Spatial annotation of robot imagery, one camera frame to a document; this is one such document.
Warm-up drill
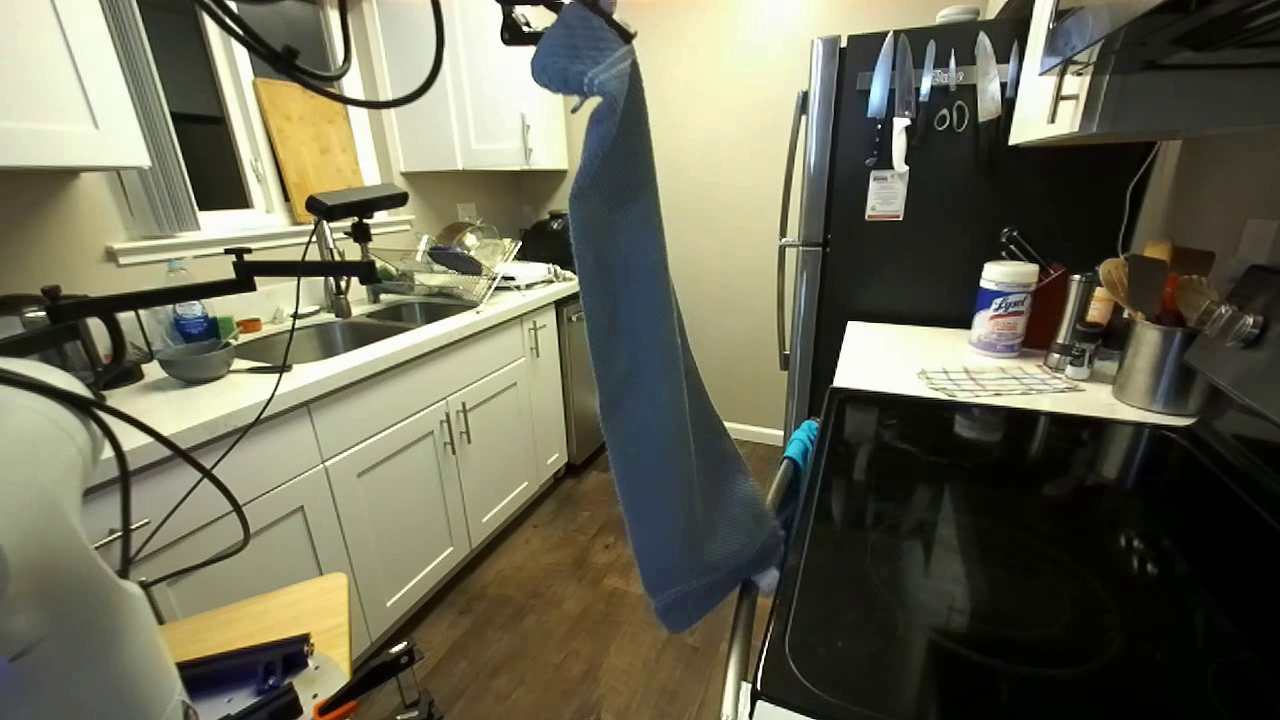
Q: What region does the light blue towel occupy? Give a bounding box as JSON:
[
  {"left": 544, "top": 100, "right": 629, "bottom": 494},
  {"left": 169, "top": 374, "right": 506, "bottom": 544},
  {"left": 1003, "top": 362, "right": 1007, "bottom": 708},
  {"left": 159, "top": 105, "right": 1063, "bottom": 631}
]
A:
[{"left": 530, "top": 0, "right": 787, "bottom": 635}]

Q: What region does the teal towel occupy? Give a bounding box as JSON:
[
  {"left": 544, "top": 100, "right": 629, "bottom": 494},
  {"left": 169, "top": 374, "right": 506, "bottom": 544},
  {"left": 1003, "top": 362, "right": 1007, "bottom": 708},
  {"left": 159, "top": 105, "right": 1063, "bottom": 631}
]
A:
[{"left": 781, "top": 419, "right": 821, "bottom": 533}]

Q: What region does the white upper cabinet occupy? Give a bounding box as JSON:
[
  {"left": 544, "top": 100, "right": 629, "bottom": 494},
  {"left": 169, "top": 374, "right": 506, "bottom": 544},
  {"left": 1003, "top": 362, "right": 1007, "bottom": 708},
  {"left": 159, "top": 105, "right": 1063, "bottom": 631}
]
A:
[
  {"left": 0, "top": 0, "right": 153, "bottom": 172},
  {"left": 1007, "top": 0, "right": 1093, "bottom": 149},
  {"left": 374, "top": 0, "right": 570, "bottom": 174}
]

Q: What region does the black countertop appliance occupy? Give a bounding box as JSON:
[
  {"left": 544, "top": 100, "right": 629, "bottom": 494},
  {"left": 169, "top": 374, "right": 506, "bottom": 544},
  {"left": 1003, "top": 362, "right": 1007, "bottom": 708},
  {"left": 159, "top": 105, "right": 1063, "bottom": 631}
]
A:
[{"left": 518, "top": 209, "right": 577, "bottom": 273}]

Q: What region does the wooden cutting board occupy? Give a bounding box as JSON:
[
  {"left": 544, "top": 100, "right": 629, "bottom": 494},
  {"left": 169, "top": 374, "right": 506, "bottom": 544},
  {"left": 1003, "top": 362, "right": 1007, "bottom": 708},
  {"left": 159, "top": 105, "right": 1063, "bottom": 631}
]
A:
[{"left": 252, "top": 77, "right": 367, "bottom": 226}]

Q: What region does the dish rack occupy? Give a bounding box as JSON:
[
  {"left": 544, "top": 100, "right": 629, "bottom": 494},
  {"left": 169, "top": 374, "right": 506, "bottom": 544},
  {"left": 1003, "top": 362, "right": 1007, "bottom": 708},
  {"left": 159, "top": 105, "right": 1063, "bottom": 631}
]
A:
[{"left": 368, "top": 221, "right": 523, "bottom": 305}]

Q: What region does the steel tap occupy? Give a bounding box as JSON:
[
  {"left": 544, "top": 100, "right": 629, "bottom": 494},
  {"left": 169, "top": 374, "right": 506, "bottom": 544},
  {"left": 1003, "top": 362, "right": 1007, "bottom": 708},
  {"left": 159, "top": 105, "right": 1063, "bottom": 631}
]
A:
[{"left": 314, "top": 219, "right": 357, "bottom": 320}]

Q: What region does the window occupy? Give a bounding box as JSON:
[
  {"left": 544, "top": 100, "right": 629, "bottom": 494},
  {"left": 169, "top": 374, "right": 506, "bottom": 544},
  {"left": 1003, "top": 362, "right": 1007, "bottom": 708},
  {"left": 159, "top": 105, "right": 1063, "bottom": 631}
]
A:
[{"left": 100, "top": 0, "right": 416, "bottom": 267}]

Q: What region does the paper tag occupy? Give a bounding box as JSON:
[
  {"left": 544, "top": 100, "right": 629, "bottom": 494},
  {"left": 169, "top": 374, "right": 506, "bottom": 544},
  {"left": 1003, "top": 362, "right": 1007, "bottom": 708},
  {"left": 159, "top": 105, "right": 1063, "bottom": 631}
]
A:
[{"left": 864, "top": 169, "right": 909, "bottom": 222}]

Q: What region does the magnetic knife strip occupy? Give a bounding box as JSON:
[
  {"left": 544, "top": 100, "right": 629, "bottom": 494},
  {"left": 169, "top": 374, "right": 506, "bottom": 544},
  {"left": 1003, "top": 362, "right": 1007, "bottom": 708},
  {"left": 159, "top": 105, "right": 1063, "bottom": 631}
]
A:
[{"left": 857, "top": 62, "right": 1021, "bottom": 93}]

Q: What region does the steel dishwasher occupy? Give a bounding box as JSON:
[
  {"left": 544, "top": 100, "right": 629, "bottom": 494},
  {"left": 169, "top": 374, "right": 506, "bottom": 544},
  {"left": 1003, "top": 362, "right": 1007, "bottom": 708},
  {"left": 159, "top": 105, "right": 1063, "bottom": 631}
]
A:
[{"left": 555, "top": 296, "right": 607, "bottom": 469}]

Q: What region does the broad blade knife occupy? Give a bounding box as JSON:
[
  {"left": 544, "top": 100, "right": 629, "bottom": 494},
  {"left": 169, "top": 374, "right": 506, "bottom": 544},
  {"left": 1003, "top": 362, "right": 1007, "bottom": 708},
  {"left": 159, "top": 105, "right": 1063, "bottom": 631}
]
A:
[{"left": 974, "top": 30, "right": 1003, "bottom": 124}]

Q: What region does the steel sink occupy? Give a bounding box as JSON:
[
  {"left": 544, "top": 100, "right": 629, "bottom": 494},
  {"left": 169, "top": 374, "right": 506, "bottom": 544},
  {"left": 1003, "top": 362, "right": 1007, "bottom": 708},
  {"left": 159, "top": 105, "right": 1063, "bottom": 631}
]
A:
[{"left": 232, "top": 297, "right": 479, "bottom": 368}]

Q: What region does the black refrigerator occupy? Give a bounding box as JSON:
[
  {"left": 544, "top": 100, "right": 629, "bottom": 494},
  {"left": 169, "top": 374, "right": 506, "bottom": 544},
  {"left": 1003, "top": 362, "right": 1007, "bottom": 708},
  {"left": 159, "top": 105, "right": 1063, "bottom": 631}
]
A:
[{"left": 775, "top": 14, "right": 1161, "bottom": 443}]

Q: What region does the clear water bottle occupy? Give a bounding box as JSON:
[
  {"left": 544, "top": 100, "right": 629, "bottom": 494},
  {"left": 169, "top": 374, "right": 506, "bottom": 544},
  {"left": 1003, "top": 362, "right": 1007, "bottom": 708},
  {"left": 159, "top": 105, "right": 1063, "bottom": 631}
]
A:
[{"left": 163, "top": 257, "right": 214, "bottom": 347}]

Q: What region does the grey bowl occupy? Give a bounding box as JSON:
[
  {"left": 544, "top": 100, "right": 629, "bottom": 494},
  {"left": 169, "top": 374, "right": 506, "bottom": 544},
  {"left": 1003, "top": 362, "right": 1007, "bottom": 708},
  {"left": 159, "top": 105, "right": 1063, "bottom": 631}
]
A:
[{"left": 156, "top": 339, "right": 239, "bottom": 386}]

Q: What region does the row of white base cabinets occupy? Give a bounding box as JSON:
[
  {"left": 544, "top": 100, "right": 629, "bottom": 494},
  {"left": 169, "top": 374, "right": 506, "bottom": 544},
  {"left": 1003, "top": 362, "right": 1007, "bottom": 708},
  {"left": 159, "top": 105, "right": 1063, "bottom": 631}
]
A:
[{"left": 80, "top": 304, "right": 570, "bottom": 663}]

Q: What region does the white wipes canister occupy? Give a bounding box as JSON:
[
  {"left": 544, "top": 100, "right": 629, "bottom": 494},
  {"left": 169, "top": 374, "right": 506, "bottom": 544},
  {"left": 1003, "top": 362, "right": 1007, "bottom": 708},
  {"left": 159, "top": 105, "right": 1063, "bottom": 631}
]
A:
[{"left": 967, "top": 260, "right": 1041, "bottom": 359}]

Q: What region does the red box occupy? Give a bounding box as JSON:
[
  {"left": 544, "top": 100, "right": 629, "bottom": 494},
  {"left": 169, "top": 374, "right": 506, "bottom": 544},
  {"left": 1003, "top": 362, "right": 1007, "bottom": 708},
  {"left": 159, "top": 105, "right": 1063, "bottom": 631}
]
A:
[{"left": 1022, "top": 264, "right": 1070, "bottom": 352}]

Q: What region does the checked dish cloth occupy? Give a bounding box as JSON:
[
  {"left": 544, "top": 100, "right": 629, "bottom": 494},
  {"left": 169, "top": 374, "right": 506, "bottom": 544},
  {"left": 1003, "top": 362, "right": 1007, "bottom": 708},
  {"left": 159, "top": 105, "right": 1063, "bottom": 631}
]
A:
[{"left": 917, "top": 364, "right": 1085, "bottom": 400}]

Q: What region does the steel grinder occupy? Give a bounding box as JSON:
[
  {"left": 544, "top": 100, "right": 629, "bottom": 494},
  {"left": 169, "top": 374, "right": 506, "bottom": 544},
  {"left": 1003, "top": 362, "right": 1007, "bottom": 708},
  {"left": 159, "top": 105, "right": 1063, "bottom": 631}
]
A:
[{"left": 1044, "top": 272, "right": 1101, "bottom": 374}]

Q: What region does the black kettle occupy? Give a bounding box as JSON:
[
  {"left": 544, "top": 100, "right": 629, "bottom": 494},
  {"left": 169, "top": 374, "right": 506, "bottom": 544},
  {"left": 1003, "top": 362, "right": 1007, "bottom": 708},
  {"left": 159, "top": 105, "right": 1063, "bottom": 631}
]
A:
[{"left": 0, "top": 286, "right": 148, "bottom": 393}]

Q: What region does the range hood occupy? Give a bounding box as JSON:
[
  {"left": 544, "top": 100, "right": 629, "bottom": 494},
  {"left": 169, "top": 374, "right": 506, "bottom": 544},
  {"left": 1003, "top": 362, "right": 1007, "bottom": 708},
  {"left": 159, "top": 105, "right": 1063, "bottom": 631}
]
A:
[{"left": 1038, "top": 0, "right": 1280, "bottom": 143}]

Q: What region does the small glass shaker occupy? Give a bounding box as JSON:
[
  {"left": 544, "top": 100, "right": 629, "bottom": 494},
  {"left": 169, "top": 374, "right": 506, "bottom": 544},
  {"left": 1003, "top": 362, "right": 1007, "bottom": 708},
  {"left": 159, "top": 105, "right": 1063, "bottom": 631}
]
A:
[{"left": 1064, "top": 322, "right": 1104, "bottom": 382}]

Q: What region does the bunch of cooking utensils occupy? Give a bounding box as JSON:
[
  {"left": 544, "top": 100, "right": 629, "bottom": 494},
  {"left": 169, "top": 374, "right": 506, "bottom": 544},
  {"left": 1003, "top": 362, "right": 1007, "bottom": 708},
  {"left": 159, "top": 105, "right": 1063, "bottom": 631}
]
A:
[{"left": 1097, "top": 238, "right": 1265, "bottom": 349}]

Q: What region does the steel utensil holder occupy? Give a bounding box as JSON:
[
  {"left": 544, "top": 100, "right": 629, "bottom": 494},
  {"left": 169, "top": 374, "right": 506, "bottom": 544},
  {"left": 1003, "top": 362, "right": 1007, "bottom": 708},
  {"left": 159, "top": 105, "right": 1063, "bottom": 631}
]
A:
[{"left": 1112, "top": 319, "right": 1212, "bottom": 417}]

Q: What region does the black glass-top stove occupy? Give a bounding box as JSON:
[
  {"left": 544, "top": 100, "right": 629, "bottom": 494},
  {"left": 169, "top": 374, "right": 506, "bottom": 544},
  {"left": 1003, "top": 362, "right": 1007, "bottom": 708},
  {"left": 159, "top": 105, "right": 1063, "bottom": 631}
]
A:
[{"left": 720, "top": 265, "right": 1280, "bottom": 720}]

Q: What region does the orange and black clamp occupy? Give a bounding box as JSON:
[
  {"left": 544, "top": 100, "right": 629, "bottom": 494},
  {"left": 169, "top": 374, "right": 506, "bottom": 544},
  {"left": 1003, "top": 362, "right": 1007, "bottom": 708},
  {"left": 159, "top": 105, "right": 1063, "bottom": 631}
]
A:
[{"left": 312, "top": 640, "right": 444, "bottom": 720}]

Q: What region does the refrigerator door handle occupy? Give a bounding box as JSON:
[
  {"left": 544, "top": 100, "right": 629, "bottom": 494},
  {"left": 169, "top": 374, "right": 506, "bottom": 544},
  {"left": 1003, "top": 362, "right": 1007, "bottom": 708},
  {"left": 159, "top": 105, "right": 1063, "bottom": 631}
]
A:
[
  {"left": 778, "top": 90, "right": 809, "bottom": 244},
  {"left": 777, "top": 245, "right": 801, "bottom": 373}
]

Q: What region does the camera on mount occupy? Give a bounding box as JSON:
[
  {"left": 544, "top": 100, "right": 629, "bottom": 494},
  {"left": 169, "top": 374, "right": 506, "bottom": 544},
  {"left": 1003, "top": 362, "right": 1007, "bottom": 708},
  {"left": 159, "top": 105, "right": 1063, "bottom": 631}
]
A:
[{"left": 0, "top": 183, "right": 411, "bottom": 363}]

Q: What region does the large black-handled knife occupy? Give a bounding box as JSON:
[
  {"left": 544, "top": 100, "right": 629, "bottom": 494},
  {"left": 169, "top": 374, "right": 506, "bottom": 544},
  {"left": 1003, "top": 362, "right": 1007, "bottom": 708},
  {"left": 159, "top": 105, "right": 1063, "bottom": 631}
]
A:
[{"left": 866, "top": 30, "right": 896, "bottom": 167}]

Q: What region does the white-handled knife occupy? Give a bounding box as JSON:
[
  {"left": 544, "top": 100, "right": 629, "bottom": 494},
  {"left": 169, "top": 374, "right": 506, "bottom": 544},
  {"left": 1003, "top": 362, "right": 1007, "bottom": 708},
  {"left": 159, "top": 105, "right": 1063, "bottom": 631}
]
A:
[{"left": 891, "top": 33, "right": 917, "bottom": 177}]

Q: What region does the black cable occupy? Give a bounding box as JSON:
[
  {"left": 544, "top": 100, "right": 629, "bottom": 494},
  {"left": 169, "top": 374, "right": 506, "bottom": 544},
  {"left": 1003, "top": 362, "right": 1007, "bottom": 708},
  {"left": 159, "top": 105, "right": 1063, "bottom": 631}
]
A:
[{"left": 128, "top": 222, "right": 321, "bottom": 567}]

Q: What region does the white cable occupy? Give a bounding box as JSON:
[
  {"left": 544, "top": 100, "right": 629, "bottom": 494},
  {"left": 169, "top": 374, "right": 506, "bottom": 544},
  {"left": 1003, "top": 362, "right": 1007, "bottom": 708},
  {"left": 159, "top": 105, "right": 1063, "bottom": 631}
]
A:
[{"left": 1116, "top": 140, "right": 1162, "bottom": 259}]

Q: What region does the oven handle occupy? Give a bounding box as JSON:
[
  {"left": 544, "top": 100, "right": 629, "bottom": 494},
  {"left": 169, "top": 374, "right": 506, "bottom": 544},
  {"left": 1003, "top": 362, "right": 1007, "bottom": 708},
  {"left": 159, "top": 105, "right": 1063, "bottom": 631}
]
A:
[{"left": 720, "top": 456, "right": 798, "bottom": 720}]

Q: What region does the dark blue bracket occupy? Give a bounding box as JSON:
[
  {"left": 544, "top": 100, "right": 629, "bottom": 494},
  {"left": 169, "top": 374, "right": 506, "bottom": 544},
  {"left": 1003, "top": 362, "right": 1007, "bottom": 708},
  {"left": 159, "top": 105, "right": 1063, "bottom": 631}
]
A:
[{"left": 174, "top": 633, "right": 317, "bottom": 720}]

